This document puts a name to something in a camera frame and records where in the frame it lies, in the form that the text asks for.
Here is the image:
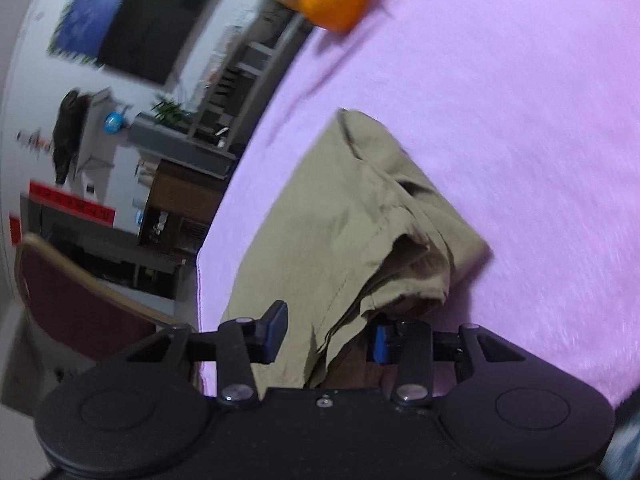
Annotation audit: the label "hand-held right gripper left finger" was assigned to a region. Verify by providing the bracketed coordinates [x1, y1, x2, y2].
[125, 301, 290, 406]

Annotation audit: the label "maroon chair with wooden frame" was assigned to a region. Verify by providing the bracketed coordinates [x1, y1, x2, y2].
[14, 232, 202, 392]

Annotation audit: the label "purple blanket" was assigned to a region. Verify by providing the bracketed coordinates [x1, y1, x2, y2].
[196, 0, 640, 411]

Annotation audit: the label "wooden cabinet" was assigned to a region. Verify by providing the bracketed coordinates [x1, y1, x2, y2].
[136, 159, 229, 257]

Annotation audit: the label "blue wall poster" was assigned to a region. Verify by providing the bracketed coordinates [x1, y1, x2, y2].
[47, 0, 151, 67]

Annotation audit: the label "red banner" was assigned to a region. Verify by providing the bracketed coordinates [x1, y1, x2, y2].
[28, 180, 118, 229]

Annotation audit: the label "dark hanging coat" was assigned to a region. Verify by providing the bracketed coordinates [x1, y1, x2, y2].
[51, 88, 94, 186]

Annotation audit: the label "dark wall screen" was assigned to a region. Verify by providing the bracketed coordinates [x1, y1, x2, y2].
[96, 0, 237, 87]

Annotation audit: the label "grey counter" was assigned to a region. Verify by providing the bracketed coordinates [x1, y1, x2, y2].
[126, 111, 239, 182]

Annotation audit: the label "green potted plant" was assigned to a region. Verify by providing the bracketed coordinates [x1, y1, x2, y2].
[150, 94, 190, 127]

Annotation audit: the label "khaki pants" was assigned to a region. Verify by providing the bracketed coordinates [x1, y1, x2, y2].
[220, 107, 493, 391]

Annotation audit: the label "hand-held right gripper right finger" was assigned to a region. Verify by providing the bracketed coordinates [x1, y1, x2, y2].
[367, 317, 528, 407]

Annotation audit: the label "metal shelf rack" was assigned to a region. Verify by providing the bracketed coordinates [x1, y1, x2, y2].
[189, 7, 313, 153]

